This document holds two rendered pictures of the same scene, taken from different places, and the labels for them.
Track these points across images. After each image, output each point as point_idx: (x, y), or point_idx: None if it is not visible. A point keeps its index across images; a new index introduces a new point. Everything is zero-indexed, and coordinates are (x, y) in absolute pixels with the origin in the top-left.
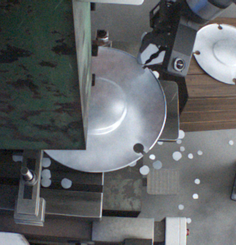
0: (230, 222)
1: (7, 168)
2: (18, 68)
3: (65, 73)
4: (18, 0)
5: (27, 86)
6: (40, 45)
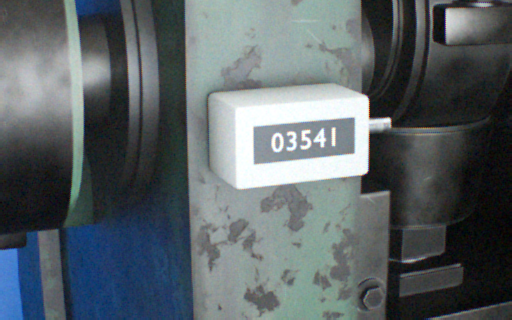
0: None
1: None
2: (167, 262)
3: (187, 291)
4: (169, 135)
5: (170, 308)
6: (176, 219)
